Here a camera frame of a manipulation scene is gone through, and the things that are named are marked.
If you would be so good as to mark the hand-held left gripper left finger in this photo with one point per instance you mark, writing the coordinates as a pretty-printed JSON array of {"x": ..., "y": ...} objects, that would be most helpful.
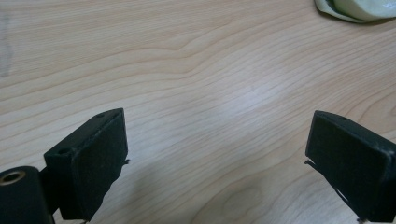
[{"x": 93, "y": 168}]

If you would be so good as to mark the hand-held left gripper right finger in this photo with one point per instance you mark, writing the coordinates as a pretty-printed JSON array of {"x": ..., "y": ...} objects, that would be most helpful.
[{"x": 351, "y": 161}]

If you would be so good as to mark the pale green cloth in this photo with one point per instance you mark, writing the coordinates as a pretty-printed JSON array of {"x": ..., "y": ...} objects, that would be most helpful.
[{"x": 358, "y": 9}]

